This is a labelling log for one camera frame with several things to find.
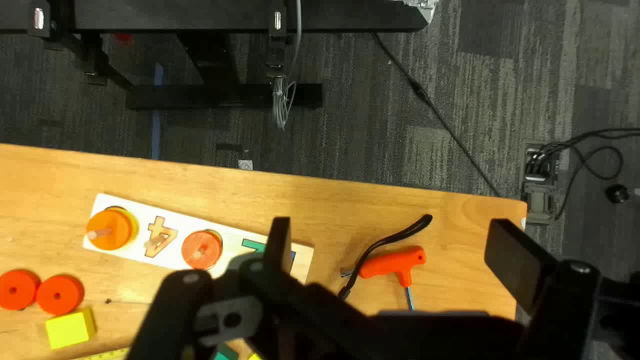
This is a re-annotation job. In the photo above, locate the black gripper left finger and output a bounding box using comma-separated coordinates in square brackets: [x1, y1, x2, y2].
[125, 216, 336, 360]

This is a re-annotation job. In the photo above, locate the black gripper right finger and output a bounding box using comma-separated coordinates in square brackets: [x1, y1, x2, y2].
[483, 218, 640, 360]

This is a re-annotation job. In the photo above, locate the yellow ring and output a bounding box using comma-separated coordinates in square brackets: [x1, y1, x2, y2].
[123, 207, 141, 243]

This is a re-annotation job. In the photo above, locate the white wooden peg platform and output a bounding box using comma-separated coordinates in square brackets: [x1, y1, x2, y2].
[80, 191, 316, 286]

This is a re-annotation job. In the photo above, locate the metal floor outlet box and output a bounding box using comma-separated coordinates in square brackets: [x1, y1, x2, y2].
[520, 142, 571, 225]

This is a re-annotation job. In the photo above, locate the black round plug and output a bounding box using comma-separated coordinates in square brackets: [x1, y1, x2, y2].
[603, 181, 631, 206]

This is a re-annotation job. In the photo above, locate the teal block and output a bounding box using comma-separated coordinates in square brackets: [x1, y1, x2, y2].
[210, 342, 242, 360]

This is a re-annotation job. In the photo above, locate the blue pole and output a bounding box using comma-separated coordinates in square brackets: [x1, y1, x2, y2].
[148, 62, 168, 160]

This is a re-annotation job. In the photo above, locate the yellow block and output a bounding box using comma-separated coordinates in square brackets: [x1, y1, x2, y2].
[43, 305, 100, 352]

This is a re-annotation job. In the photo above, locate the black desk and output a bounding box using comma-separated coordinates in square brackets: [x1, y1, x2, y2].
[0, 0, 429, 112]

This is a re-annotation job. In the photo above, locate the orange handled hex key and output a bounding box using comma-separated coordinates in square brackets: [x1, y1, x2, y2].
[337, 243, 427, 315]

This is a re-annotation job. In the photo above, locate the black cable bundle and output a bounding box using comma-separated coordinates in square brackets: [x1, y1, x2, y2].
[546, 126, 640, 222]

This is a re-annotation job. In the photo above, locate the grey hanging cable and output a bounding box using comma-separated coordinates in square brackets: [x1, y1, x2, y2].
[266, 0, 306, 131]

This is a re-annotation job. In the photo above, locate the thin black floor cable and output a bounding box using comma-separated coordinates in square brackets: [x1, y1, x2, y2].
[368, 27, 506, 198]

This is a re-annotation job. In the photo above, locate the red ring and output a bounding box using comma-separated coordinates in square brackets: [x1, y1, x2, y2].
[0, 268, 42, 311]
[34, 272, 85, 315]

